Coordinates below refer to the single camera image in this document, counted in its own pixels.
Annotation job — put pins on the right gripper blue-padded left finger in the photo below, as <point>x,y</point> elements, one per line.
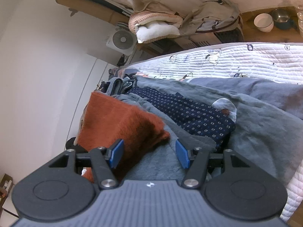
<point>114,153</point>

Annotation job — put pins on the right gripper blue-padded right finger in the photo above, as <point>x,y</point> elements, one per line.
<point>186,154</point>

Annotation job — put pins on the rust orange fuzzy sweater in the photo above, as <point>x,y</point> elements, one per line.
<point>108,119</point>

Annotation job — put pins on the stack of folded blue clothes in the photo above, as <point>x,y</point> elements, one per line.
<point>120,81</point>

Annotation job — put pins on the grey blue folded garment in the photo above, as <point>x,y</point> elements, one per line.
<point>162,163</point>

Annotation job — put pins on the navy dotted garment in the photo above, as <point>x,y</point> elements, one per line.
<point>195,118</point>

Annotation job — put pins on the dark grey quilted bedspread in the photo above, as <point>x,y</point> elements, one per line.
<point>266,135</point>

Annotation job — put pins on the white box fan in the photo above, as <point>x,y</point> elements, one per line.
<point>122,41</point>

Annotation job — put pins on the white quilted mattress pad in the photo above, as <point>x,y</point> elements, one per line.
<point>270,72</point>

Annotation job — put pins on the pink white folded cushion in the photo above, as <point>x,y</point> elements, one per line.
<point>152,26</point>

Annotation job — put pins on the beige canvas backpack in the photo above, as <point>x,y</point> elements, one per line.
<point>211,17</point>

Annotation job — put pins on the white ceramic bowl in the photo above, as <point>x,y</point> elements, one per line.
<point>264,22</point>

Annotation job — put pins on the cardboard tube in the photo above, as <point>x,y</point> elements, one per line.
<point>94,9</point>

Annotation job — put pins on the dark metal pot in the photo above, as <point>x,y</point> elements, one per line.
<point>282,19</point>

